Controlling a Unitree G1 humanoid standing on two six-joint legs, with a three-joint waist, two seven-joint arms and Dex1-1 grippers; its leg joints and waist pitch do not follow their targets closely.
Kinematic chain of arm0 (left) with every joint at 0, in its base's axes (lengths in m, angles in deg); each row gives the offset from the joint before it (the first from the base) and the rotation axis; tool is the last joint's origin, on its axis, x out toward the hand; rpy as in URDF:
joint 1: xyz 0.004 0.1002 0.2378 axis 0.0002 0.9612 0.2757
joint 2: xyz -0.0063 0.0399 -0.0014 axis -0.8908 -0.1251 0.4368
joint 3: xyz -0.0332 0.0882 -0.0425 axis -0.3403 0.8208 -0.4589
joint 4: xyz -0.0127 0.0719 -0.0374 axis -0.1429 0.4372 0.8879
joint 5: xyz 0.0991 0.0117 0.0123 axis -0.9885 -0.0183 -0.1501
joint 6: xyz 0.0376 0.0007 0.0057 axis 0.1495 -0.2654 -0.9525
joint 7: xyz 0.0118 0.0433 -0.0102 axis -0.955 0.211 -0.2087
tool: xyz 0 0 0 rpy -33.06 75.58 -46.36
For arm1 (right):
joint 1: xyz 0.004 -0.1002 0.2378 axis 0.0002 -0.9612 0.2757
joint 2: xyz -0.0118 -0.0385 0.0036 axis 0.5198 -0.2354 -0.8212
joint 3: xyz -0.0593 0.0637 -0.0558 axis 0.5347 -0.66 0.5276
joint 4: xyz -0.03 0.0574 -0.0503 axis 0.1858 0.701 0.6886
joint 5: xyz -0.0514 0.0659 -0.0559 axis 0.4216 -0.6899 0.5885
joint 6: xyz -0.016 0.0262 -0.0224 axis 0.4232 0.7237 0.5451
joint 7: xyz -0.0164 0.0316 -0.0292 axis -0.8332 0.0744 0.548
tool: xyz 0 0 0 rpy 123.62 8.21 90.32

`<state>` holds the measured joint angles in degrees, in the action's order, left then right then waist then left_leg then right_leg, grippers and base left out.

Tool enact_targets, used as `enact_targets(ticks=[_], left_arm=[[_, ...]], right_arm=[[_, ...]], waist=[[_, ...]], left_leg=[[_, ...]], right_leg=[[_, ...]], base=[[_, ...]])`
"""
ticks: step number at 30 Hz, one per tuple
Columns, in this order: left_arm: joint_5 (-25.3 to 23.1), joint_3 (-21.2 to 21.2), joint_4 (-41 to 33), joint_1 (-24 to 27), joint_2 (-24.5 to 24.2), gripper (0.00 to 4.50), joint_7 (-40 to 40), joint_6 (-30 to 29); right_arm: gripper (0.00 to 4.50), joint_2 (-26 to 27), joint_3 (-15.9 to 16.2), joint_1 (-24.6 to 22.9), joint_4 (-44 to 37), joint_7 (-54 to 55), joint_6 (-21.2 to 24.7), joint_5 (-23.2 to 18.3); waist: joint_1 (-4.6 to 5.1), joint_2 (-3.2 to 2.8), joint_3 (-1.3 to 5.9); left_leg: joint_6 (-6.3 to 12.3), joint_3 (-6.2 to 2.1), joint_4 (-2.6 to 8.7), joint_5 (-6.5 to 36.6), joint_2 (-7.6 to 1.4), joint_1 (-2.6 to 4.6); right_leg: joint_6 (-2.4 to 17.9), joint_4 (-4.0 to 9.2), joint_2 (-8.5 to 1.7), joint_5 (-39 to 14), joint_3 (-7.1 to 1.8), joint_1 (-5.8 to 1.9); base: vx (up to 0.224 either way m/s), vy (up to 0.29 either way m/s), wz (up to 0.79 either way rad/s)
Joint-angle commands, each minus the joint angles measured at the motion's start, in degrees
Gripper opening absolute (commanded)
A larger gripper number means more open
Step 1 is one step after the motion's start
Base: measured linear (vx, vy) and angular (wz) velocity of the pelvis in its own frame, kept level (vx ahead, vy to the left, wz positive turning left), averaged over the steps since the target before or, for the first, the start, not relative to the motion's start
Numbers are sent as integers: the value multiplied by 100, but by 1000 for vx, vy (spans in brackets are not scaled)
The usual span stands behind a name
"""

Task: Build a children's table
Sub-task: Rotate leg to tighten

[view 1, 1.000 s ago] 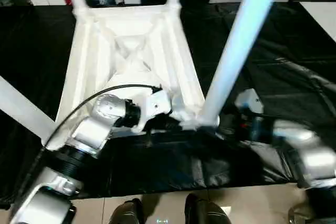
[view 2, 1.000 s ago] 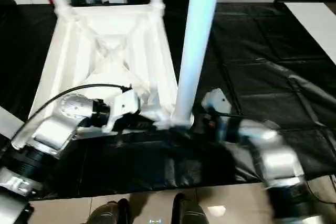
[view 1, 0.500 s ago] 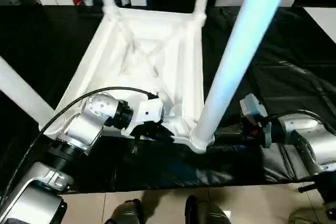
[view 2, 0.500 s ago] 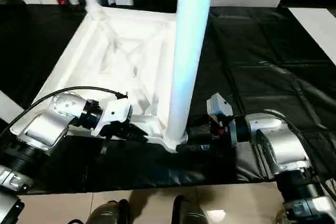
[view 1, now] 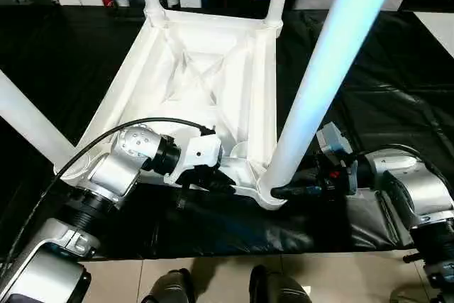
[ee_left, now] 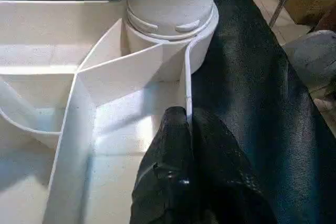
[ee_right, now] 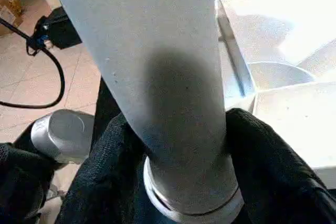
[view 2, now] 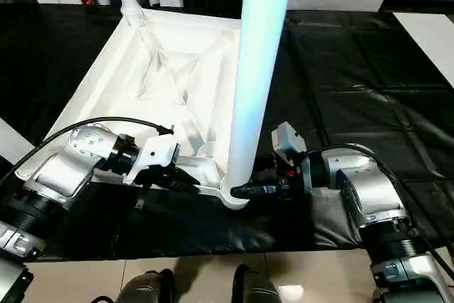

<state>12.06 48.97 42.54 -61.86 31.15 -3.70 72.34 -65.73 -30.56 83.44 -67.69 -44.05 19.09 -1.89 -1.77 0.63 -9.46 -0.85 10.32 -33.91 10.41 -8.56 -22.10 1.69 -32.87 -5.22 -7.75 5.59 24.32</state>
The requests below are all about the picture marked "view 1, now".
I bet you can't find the dark left robot leg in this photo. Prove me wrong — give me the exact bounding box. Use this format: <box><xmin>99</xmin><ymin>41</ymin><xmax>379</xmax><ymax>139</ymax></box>
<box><xmin>141</xmin><ymin>268</ymin><xmax>196</xmax><ymax>303</ymax></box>

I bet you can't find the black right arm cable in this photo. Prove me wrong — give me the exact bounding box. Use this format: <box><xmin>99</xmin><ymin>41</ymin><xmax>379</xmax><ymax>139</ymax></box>
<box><xmin>349</xmin><ymin>143</ymin><xmax>454</xmax><ymax>198</ymax></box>

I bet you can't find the black mat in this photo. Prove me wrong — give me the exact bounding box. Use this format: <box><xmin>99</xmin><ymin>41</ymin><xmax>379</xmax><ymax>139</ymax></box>
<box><xmin>0</xmin><ymin>4</ymin><xmax>454</xmax><ymax>260</ymax></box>

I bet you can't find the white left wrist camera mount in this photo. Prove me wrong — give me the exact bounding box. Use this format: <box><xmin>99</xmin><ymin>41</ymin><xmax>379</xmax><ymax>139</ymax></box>
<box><xmin>162</xmin><ymin>136</ymin><xmax>223</xmax><ymax>187</ymax></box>

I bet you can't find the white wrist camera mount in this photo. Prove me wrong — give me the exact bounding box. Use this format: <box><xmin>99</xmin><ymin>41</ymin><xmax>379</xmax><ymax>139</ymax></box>
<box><xmin>316</xmin><ymin>121</ymin><xmax>358</xmax><ymax>196</ymax></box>
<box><xmin>162</xmin><ymin>136</ymin><xmax>223</xmax><ymax>187</ymax></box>

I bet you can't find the white flat panel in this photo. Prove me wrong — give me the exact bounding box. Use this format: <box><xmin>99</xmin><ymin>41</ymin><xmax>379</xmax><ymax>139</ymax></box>
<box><xmin>413</xmin><ymin>11</ymin><xmax>454</xmax><ymax>49</ymax></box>

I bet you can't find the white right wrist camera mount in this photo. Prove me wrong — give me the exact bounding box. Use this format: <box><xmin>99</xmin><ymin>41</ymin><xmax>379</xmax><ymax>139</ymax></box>
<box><xmin>316</xmin><ymin>121</ymin><xmax>358</xmax><ymax>196</ymax></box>

